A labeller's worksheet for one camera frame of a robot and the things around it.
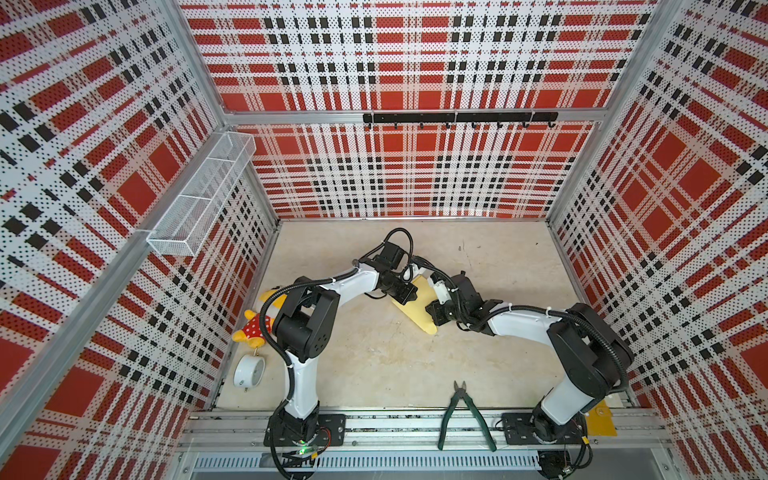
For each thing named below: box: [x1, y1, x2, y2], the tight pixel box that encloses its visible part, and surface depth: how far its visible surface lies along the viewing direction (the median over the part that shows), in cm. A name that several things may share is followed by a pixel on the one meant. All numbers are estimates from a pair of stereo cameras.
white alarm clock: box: [233, 354, 266, 393], surface depth 79 cm
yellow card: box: [586, 399, 618, 437], surface depth 76 cm
